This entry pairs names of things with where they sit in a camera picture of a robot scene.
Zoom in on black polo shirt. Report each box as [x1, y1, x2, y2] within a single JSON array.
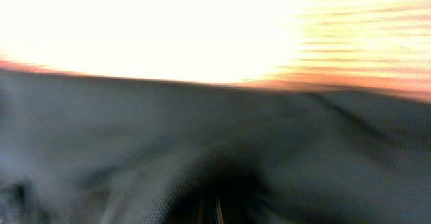
[[1, 71, 430, 223]]

